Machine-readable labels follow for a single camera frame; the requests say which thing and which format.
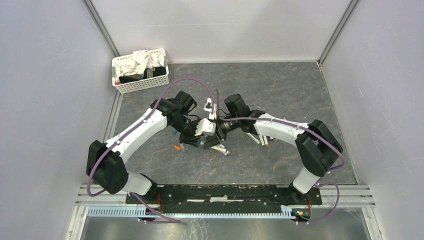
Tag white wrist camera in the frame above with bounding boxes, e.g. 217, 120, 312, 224
194, 118, 216, 137
203, 97, 218, 120

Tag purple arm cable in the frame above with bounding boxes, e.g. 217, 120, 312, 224
213, 88, 347, 225
86, 77, 216, 224

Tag clear pen cap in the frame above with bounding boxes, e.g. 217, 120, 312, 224
179, 143, 186, 153

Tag green capped marker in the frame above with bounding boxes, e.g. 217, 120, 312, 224
246, 133, 261, 144

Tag dark item in basket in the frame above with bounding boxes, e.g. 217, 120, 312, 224
118, 66, 167, 84

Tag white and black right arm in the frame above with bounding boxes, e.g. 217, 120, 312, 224
195, 93, 346, 204

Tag peach capped marker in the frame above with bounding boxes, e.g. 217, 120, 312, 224
211, 145, 227, 152

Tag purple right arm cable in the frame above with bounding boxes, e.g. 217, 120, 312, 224
213, 88, 347, 225

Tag white slotted cable duct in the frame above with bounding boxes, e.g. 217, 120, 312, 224
86, 206, 296, 220

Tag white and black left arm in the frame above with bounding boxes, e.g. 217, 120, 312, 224
86, 90, 200, 204

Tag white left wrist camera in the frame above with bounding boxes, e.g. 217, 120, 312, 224
194, 118, 216, 137

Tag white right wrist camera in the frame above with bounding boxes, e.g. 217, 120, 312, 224
203, 97, 218, 120

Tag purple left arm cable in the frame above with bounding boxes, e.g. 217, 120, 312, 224
86, 77, 216, 224

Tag white plastic basket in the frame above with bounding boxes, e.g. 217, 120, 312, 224
112, 48, 169, 94

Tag white crumpled cloth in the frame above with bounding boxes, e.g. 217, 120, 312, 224
112, 49, 166, 77

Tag orange capped white marker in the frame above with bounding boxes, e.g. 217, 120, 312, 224
261, 135, 269, 147

